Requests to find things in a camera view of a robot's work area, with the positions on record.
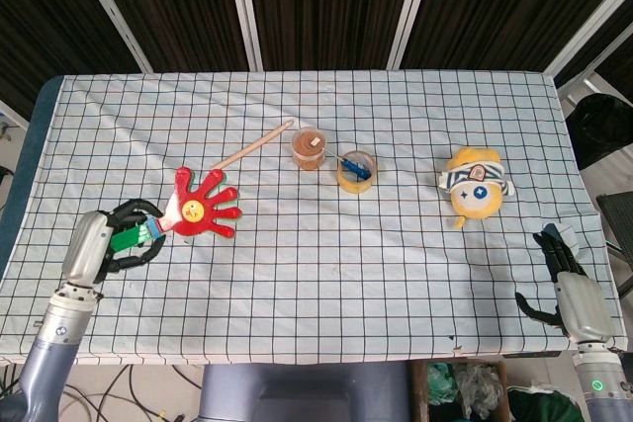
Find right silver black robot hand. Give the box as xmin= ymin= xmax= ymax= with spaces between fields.
xmin=514 ymin=222 xmax=619 ymax=344

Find white black checkered tablecloth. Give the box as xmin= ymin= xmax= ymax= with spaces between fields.
xmin=0 ymin=68 xmax=629 ymax=367

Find cardboard box with rubbish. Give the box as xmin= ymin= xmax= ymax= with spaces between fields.
xmin=412 ymin=360 xmax=510 ymax=422

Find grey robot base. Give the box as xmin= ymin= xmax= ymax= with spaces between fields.
xmin=200 ymin=362 xmax=411 ymax=422

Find floor cables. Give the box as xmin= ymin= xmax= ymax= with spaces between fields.
xmin=58 ymin=365 xmax=204 ymax=422

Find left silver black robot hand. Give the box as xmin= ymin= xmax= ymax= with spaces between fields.
xmin=61 ymin=198 xmax=167 ymax=290

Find green bag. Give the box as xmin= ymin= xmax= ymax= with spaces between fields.
xmin=506 ymin=384 xmax=588 ymax=422

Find red hand-shaped clapper toy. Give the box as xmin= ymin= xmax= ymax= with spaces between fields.
xmin=109 ymin=166 xmax=243 ymax=253

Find clear jar of rubber bands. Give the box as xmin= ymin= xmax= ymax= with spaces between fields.
xmin=290 ymin=126 xmax=328 ymax=172

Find white double frame post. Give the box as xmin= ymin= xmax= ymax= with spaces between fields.
xmin=223 ymin=0 xmax=264 ymax=72

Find yellow plush toy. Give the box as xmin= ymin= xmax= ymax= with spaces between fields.
xmin=437 ymin=145 xmax=516 ymax=231

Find blue-handled screwdriver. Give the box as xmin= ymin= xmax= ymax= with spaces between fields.
xmin=323 ymin=147 xmax=373 ymax=180

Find black waste bin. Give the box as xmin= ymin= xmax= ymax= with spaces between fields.
xmin=566 ymin=93 xmax=633 ymax=171

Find black plastic crate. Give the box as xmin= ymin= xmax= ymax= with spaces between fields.
xmin=595 ymin=192 xmax=633 ymax=295

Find wooden stick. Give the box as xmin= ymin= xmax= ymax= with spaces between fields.
xmin=211 ymin=120 xmax=294 ymax=171

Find yellow tape roll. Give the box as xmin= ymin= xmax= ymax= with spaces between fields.
xmin=336 ymin=149 xmax=378 ymax=195

